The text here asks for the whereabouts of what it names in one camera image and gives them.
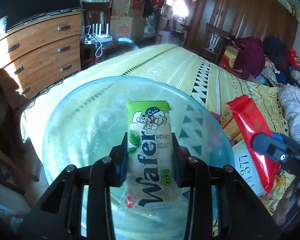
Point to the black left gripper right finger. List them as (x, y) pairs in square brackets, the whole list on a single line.
[(180, 160)]

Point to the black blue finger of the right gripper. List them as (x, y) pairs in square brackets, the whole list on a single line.
[(279, 148)]

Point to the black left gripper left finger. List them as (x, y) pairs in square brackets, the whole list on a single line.
[(119, 157)]

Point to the green Wafer Go snack pack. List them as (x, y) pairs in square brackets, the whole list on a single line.
[(150, 182)]

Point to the red snack wrapper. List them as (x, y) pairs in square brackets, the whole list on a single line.
[(255, 132)]

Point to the clear blue plastic bowl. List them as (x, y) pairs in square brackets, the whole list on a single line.
[(93, 118)]

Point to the white tall carton box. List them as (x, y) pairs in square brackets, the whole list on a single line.
[(245, 166)]

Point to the lilac floral rolled quilt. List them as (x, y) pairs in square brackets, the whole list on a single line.
[(289, 97)]

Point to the red orange tea box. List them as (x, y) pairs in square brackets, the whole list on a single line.
[(229, 126)]

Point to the maroon clothes pile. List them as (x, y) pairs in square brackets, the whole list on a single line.
[(250, 58)]

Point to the yellow patterned bed sheet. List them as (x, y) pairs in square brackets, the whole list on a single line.
[(173, 65)]

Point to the white wifi router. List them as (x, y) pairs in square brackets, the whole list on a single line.
[(100, 33)]

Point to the wooden chest of drawers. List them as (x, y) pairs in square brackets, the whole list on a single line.
[(38, 54)]

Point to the lower cardboard box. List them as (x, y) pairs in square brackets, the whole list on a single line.
[(127, 27)]

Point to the cardboard box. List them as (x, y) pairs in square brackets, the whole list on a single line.
[(127, 27), (130, 8)]

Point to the backrest wooden chair by wardrobe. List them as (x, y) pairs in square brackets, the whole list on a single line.
[(215, 44)]

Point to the dark wooden chair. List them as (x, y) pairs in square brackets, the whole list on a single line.
[(96, 13)]

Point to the upper cardboard box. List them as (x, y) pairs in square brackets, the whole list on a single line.
[(130, 8)]

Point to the brown wooden wardrobe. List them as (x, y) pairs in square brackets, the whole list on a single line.
[(241, 18)]

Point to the black flat television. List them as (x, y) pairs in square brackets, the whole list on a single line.
[(37, 0)]

